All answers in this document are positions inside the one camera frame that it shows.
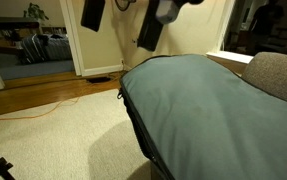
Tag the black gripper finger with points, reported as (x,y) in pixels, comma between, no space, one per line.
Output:
(149,33)
(93,15)

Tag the large teal padded zip bag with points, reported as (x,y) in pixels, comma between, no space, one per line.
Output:
(216,116)

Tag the small black zip pull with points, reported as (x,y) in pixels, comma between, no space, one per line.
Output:
(120,94)

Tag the dark striped duffel bag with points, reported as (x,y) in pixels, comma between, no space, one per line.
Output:
(54,48)

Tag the leafy green houseplant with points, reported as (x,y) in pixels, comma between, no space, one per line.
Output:
(36,11)

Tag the black power strip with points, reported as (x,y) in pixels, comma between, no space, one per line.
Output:
(98,80)

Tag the blue rug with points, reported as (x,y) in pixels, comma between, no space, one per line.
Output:
(36,70)

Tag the black long desk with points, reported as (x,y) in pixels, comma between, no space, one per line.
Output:
(9,23)

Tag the grey fabric sofa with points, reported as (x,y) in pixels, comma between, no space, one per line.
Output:
(276,76)

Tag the white wall outlet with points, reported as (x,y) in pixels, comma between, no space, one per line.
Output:
(122,62)

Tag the white window frame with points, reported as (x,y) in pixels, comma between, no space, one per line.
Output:
(228,56)

